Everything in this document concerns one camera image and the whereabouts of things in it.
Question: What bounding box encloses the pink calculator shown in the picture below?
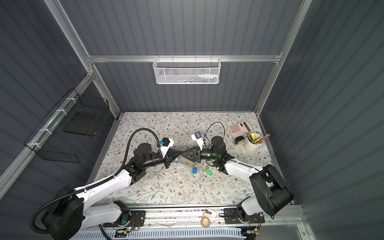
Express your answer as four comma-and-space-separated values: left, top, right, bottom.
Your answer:
229, 120, 253, 139

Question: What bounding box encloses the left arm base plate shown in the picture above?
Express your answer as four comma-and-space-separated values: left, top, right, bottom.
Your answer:
103, 211, 146, 228

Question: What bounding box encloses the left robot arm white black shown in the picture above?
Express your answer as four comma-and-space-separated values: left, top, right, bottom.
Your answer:
41, 143, 182, 240

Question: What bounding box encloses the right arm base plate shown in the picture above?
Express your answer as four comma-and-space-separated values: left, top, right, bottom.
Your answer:
221, 208, 265, 225

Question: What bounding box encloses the tape roll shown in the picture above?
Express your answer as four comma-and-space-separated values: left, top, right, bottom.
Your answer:
201, 217, 211, 229

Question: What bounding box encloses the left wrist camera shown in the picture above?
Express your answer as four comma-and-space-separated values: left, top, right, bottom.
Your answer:
158, 138, 174, 159

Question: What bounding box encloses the white wire mesh basket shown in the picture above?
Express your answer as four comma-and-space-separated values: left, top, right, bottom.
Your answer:
153, 60, 222, 85

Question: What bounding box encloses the floral table mat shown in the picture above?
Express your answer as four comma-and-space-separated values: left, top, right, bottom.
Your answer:
95, 112, 271, 205

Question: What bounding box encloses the white cable duct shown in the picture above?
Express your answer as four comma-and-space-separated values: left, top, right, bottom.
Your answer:
70, 227, 245, 240

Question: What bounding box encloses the key with green tag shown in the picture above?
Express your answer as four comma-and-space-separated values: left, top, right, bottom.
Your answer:
205, 165, 213, 176

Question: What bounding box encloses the keyring bunch with grey strap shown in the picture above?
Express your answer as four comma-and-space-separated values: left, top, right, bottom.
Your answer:
177, 156, 198, 175

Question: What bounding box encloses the pink pen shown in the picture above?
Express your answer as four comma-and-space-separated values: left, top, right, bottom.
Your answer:
256, 134, 271, 144

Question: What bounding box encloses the white pen cup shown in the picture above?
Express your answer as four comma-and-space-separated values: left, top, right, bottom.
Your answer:
243, 133, 262, 154

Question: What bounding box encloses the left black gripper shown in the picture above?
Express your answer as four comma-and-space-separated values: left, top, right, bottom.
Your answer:
142, 148, 182, 171

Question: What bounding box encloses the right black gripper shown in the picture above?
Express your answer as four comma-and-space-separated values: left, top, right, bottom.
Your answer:
182, 146, 219, 164

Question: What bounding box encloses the black wire basket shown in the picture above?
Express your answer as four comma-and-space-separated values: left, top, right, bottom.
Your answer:
25, 91, 110, 164

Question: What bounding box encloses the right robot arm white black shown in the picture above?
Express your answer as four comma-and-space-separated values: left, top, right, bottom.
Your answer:
182, 132, 294, 222

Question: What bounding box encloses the black corrugated cable left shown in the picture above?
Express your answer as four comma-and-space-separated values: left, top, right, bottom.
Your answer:
29, 128, 161, 235

